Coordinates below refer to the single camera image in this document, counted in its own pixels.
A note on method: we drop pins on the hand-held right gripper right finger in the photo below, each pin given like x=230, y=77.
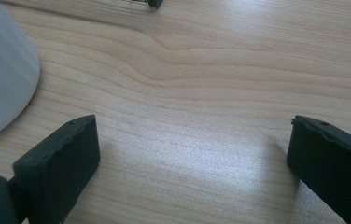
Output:
x=335, y=165

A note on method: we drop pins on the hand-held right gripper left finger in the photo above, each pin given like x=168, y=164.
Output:
x=58, y=165

